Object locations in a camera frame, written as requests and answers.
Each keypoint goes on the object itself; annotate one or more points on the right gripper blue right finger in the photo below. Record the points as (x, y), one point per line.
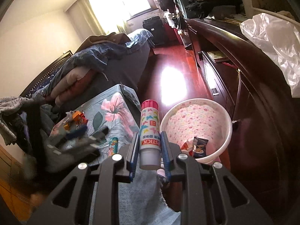
(211, 194)

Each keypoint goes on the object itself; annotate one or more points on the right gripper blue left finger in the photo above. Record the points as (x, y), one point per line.
(85, 188)

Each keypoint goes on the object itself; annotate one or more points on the black red snack packet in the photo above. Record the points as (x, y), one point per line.
(195, 147)

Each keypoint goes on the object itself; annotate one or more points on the glue stick pink cap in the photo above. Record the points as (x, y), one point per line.
(150, 144)

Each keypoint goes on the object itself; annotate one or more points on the pink floral trash bin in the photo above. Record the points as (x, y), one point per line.
(202, 118)

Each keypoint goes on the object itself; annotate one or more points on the grey blue clothes pile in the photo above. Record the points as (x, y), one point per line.
(14, 120)

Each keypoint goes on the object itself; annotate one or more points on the green floral table cloth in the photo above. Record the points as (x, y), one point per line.
(118, 109)

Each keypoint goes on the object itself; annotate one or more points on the dark wooden cabinet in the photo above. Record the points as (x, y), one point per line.
(264, 147)

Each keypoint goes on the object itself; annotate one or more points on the dark wooden bed headboard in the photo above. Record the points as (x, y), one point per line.
(46, 75)

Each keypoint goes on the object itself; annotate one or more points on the folded quilt pile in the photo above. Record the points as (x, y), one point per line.
(94, 54)

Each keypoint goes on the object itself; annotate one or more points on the black suitcase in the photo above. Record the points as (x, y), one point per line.
(156, 27)

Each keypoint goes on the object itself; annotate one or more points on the white plastic bag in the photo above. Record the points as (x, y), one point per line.
(279, 40)

